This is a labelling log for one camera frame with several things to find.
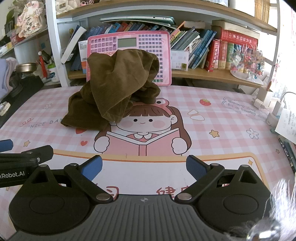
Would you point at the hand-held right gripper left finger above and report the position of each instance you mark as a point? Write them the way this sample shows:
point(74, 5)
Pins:
point(92, 168)

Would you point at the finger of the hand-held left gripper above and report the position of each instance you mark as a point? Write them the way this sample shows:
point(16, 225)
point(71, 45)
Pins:
point(34, 154)
point(5, 145)

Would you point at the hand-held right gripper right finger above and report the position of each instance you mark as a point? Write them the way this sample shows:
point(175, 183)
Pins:
point(196, 169)

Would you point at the brown pants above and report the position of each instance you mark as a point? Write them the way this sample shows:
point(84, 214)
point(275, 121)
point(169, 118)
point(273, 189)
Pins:
point(104, 81)

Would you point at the pink cartoon desk mat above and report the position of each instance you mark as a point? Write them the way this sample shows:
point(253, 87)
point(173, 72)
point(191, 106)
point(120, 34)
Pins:
point(219, 139)

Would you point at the black bag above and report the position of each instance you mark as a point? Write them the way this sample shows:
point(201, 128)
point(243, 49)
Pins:
point(25, 88)

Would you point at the pale purple cloth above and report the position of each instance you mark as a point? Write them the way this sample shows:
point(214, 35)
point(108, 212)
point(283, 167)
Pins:
point(7, 74)

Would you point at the round metal tin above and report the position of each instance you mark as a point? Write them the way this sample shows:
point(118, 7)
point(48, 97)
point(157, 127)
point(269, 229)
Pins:
point(26, 67)

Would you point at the white plastic bottle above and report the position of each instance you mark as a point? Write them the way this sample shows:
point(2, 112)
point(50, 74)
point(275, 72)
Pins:
point(52, 74)

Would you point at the small white charger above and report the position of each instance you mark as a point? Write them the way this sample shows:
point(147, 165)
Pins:
point(257, 103)

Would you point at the white power adapter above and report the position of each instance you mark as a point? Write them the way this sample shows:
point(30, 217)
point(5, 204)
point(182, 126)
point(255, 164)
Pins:
point(274, 113)

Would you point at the white paper box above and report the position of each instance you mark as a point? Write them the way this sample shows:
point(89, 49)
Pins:
point(264, 95)

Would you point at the white barcode box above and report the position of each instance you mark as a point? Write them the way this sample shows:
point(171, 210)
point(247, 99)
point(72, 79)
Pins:
point(82, 55)

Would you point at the white cardboard box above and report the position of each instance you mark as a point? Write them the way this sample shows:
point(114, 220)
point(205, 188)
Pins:
point(180, 59)

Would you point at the white-spined leaning book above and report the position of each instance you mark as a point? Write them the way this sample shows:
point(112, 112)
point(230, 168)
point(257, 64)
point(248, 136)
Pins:
point(74, 44)

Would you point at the colourful bead tree ornament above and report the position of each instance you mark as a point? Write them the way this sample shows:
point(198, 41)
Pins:
point(247, 60)

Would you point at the row of upright books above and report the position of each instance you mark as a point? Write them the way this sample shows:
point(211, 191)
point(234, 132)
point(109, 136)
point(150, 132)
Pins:
point(203, 46)

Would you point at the pink paper craft decoration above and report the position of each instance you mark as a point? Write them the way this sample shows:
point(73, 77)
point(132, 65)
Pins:
point(30, 18)

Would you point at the pink learning keyboard toy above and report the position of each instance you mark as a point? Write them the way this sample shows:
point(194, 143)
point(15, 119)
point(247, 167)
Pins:
point(150, 44)

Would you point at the red thick dictionary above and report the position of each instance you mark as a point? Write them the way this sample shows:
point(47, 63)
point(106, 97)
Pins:
point(238, 39)

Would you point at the beige thick book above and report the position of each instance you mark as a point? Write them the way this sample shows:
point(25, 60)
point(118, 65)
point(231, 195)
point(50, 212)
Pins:
point(231, 25)

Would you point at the teal flat folder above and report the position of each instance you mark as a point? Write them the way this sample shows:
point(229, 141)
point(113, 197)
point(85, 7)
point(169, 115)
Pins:
point(138, 19)

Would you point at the woven basket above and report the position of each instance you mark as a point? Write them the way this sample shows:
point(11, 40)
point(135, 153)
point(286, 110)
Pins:
point(262, 10)

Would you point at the white frame wooden bookshelf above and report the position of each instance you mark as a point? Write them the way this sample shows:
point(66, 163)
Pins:
point(53, 46)

